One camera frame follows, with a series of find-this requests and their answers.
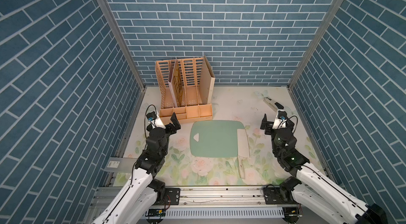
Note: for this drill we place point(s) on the green cutting board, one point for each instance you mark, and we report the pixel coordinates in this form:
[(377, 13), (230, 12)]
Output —
[(215, 138)]

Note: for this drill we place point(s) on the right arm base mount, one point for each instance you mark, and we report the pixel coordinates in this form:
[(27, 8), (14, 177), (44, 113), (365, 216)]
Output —
[(278, 196)]

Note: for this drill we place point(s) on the brown book in organizer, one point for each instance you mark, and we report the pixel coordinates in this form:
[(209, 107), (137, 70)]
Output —
[(175, 83)]

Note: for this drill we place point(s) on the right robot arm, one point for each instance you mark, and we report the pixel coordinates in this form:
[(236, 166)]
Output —
[(307, 186)]

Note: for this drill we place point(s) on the circuit board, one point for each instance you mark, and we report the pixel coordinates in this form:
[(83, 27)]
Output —
[(155, 216), (291, 215)]

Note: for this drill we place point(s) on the left circuit board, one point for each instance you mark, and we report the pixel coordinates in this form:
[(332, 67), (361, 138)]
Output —
[(155, 216)]

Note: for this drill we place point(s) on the white vented cable tray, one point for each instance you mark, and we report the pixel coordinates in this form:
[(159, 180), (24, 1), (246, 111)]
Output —
[(220, 213)]

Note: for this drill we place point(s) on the clear plastic box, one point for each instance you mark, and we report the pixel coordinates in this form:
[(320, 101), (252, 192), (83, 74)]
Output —
[(120, 165)]

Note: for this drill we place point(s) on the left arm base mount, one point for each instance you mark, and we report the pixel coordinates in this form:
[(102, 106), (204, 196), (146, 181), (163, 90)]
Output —
[(168, 197)]

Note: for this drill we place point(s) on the peach desk file organizer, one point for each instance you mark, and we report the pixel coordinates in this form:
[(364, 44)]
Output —
[(198, 81)]

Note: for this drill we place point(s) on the right circuit board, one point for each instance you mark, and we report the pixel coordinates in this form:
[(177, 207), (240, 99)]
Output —
[(291, 215)]

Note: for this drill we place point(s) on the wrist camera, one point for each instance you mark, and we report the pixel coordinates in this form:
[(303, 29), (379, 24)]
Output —
[(154, 121), (281, 120)]

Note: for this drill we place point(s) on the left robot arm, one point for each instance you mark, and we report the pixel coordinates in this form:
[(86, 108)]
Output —
[(143, 195)]

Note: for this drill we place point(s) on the white black stapler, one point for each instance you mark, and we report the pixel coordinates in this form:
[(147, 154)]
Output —
[(275, 106)]

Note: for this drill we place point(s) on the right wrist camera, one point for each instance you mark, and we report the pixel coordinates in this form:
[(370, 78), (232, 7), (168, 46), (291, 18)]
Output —
[(281, 120)]

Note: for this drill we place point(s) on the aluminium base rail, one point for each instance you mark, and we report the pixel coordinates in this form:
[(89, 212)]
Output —
[(196, 197)]

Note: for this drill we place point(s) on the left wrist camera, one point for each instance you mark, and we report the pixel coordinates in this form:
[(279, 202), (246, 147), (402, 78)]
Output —
[(154, 121)]

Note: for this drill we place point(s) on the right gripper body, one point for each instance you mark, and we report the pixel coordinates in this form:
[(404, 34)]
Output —
[(268, 129)]

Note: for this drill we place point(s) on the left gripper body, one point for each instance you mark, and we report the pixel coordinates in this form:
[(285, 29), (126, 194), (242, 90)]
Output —
[(169, 129)]

